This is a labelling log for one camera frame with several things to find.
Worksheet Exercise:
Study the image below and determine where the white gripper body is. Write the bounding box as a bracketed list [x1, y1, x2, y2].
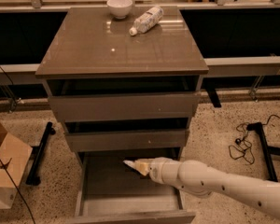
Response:
[149, 157, 179, 185]

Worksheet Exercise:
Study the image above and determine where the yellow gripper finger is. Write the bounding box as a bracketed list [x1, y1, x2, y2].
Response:
[134, 159, 152, 176]

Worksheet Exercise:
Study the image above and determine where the blue rxbar blueberry packet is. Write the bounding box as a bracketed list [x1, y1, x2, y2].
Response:
[123, 160, 138, 170]

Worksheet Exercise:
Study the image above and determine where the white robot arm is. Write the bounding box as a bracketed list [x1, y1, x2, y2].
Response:
[125, 158, 280, 219]

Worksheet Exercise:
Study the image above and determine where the open bottom grey drawer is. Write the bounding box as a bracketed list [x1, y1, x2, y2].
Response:
[66, 147, 195, 224]

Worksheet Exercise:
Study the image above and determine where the middle grey drawer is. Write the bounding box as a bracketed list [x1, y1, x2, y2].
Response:
[65, 129, 189, 152]

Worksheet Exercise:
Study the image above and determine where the grey drawer cabinet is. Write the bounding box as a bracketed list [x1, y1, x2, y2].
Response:
[35, 5, 210, 224]

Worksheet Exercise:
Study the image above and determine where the top grey drawer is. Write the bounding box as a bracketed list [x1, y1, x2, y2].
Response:
[49, 92, 200, 122]

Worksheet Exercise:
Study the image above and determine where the black right stand leg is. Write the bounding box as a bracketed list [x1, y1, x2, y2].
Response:
[246, 122, 280, 182]

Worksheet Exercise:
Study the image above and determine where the black stand leg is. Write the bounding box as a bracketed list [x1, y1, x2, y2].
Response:
[246, 122, 280, 182]
[26, 122, 56, 186]

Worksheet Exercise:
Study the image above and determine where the black left stand leg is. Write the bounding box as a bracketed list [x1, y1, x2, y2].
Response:
[26, 122, 56, 186]

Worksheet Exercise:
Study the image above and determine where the cardboard box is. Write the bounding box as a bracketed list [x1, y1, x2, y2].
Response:
[0, 122, 32, 209]

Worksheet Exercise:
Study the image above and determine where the plastic water bottle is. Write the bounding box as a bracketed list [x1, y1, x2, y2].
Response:
[129, 6, 163, 36]

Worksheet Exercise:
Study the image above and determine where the white ceramic bowl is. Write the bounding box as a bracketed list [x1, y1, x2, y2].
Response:
[106, 0, 133, 19]

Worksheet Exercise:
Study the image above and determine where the black cable on floor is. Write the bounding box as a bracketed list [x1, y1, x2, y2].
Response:
[229, 98, 280, 166]

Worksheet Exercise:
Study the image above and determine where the black cable at left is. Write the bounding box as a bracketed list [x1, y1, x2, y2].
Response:
[0, 56, 37, 224]

